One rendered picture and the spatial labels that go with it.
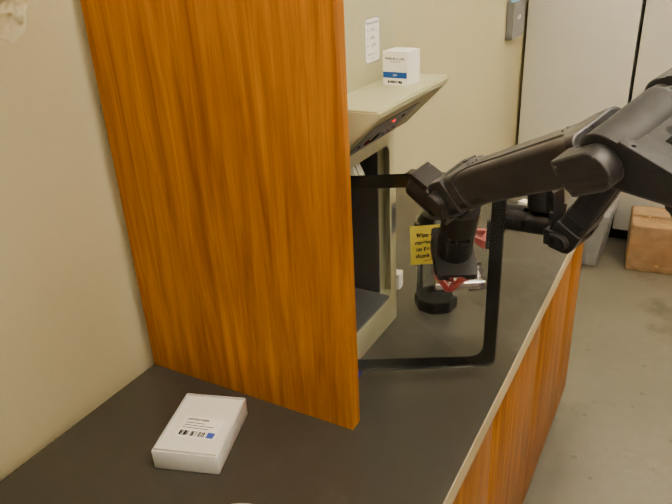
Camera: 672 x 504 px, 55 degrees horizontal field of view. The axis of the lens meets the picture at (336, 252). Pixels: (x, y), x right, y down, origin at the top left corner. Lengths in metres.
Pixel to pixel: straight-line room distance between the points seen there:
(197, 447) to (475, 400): 0.53
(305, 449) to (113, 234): 0.56
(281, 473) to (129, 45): 0.76
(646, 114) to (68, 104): 0.96
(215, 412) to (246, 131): 0.52
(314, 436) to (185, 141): 0.57
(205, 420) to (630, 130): 0.89
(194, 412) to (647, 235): 3.09
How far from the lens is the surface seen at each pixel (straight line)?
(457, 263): 1.05
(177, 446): 1.19
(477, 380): 1.35
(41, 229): 1.25
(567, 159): 0.60
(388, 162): 1.39
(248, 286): 1.18
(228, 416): 1.23
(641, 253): 3.97
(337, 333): 1.11
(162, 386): 1.40
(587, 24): 4.07
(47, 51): 1.23
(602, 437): 2.75
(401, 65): 1.20
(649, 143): 0.58
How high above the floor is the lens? 1.74
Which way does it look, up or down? 25 degrees down
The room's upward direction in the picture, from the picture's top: 3 degrees counter-clockwise
